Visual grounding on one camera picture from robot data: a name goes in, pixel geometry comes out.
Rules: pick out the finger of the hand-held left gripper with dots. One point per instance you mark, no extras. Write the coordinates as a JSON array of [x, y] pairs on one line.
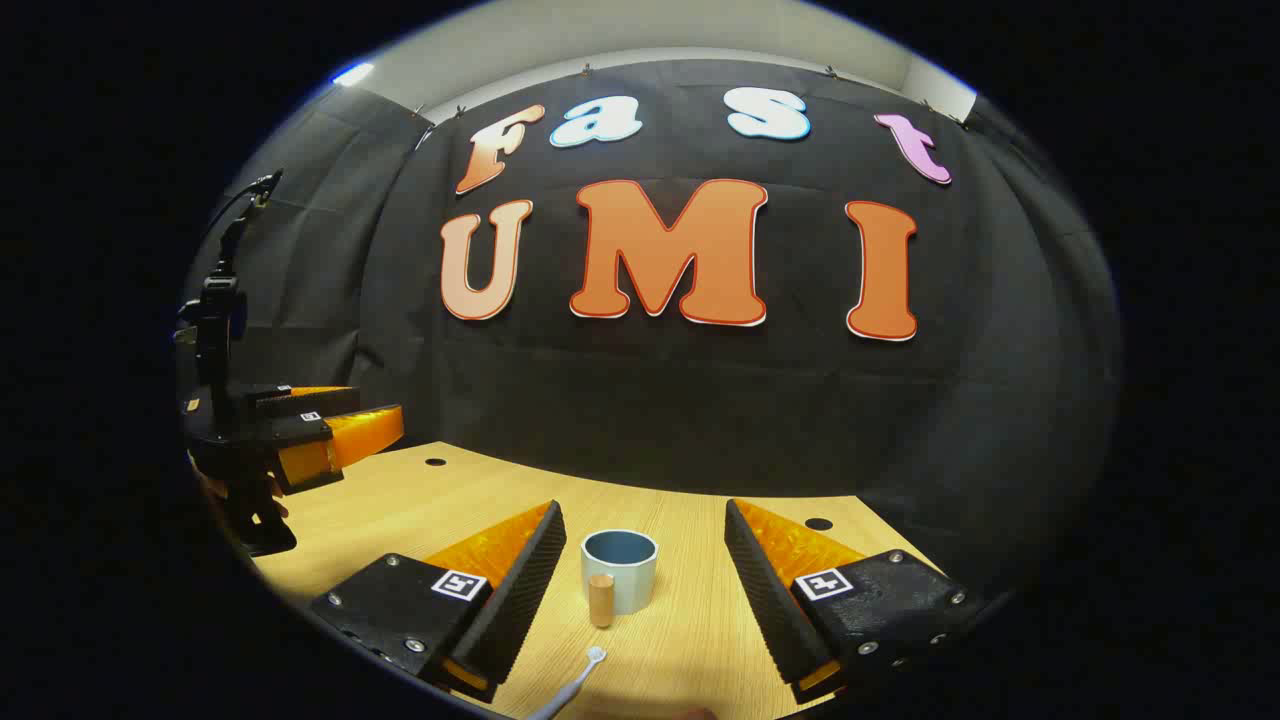
[[360, 432], [320, 403]]

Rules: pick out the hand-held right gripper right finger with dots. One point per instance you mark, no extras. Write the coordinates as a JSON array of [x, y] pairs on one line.
[[765, 600]]

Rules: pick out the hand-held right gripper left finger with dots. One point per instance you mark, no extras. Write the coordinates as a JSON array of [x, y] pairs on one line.
[[520, 590]]

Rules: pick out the white toothbrush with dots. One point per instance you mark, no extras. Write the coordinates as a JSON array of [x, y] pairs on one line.
[[590, 665]]

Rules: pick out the pale blue cup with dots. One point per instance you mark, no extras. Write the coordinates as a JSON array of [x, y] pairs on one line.
[[635, 585]]

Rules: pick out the light wooden desktop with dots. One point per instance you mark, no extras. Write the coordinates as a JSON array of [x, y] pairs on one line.
[[680, 640]]

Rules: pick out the black backdrop cloth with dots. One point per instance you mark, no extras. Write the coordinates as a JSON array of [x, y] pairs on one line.
[[700, 420]]

